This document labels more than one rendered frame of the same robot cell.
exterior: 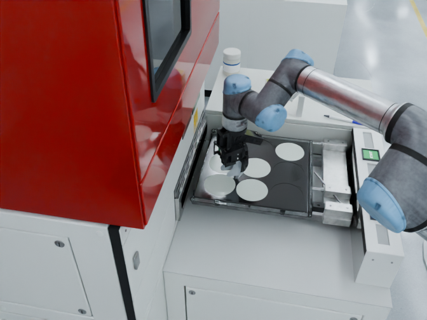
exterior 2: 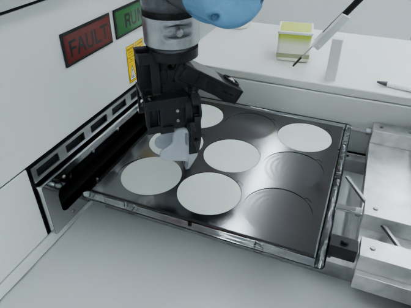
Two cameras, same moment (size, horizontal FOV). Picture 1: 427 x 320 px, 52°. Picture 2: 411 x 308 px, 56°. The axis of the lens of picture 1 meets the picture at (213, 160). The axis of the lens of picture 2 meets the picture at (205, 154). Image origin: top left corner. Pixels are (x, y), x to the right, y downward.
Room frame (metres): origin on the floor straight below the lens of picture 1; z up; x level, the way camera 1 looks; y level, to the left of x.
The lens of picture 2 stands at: (0.54, -0.22, 1.30)
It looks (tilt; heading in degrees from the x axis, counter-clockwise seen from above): 35 degrees down; 13
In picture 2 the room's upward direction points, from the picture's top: straight up
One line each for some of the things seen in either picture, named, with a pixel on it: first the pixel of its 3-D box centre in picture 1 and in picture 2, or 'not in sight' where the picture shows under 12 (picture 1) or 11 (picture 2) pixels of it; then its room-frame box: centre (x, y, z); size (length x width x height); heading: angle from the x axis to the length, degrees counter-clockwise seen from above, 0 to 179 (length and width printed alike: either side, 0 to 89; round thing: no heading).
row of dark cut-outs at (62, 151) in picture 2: (190, 148); (117, 106); (1.12, 0.07, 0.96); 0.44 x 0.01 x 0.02; 170
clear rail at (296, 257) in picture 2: (250, 207); (191, 225); (0.92, -0.11, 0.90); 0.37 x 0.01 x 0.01; 80
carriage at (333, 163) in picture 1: (334, 181); (387, 201); (1.07, -0.40, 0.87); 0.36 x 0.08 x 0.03; 170
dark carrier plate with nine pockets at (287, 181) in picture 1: (255, 167); (231, 156); (1.09, -0.14, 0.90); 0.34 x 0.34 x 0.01; 80
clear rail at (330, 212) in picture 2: (310, 175); (337, 181); (1.06, -0.32, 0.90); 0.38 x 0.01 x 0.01; 170
